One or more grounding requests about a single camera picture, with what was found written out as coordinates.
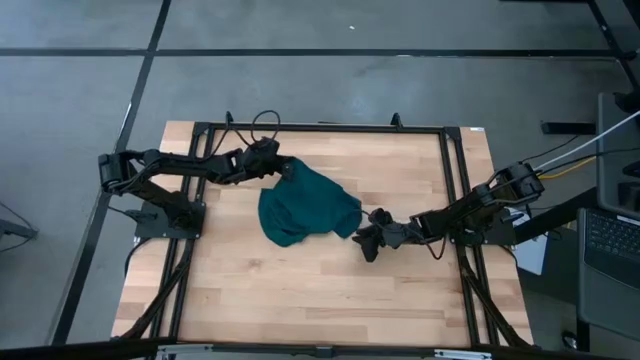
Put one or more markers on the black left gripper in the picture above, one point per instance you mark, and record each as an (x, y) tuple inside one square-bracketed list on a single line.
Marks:
[(257, 157)]

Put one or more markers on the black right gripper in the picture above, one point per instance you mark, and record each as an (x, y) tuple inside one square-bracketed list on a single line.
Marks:
[(402, 234)]

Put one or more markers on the teal microfiber towel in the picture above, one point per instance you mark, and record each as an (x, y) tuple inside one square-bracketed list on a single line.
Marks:
[(305, 205)]

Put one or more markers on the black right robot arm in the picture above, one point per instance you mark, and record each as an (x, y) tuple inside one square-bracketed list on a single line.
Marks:
[(470, 206)]

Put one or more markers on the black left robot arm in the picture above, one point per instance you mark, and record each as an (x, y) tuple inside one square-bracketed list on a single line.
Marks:
[(175, 162)]

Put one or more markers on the white paper sheet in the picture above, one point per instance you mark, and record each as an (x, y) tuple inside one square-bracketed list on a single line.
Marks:
[(532, 255)]

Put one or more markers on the black desk foot bar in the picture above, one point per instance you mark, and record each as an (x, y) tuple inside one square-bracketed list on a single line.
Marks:
[(567, 128)]

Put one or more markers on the grey laptop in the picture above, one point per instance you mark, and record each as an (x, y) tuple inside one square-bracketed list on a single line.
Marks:
[(610, 260)]

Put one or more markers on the black overhead gantry bar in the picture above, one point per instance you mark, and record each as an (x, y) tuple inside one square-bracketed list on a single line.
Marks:
[(75, 350)]

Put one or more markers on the grey chair base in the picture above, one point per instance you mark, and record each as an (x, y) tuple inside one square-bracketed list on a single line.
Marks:
[(15, 230)]

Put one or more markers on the black desk item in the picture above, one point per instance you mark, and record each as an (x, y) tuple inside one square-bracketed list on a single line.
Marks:
[(630, 102)]

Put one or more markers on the black aluminium table frame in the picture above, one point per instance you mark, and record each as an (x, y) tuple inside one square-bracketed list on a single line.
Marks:
[(350, 128)]

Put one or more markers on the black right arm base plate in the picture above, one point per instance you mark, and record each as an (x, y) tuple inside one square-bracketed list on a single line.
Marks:
[(500, 235)]

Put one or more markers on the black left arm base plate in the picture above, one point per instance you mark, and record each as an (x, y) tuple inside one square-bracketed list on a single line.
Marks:
[(150, 227)]

